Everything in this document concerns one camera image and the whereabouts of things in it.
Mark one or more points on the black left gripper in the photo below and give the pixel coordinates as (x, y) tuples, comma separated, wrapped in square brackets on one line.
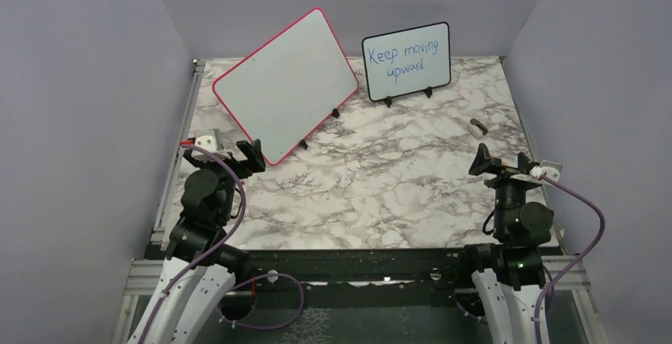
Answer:
[(253, 154)]

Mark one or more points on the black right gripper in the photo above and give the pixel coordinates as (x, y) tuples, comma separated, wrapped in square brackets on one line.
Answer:
[(522, 164)]

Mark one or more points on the red framed whiteboard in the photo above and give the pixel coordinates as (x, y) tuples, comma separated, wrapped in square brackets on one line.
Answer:
[(285, 89)]

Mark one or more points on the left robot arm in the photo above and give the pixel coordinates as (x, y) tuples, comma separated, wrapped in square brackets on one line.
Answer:
[(199, 267)]

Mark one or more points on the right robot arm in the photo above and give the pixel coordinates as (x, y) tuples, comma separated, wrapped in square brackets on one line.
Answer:
[(509, 275)]

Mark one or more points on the small whiteboard eraser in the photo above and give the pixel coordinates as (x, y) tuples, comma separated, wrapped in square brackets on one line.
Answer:
[(477, 128)]

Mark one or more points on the black framed written whiteboard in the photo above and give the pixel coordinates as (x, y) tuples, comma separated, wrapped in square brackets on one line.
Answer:
[(407, 61)]

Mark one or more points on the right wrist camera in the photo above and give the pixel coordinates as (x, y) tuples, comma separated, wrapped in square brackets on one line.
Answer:
[(547, 168)]

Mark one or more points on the black aluminium base frame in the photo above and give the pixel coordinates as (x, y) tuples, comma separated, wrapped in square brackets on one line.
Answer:
[(357, 278)]

